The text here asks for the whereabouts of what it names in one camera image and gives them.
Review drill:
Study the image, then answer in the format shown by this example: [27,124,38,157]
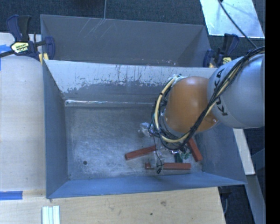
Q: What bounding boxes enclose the red-brown flat block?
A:
[144,162,192,171]
[124,145,158,161]
[186,137,203,162]

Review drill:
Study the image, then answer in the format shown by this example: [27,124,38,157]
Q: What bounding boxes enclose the grey metal bin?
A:
[40,14,248,199]

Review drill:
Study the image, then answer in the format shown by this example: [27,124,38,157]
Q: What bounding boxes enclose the pale wood board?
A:
[0,33,47,193]

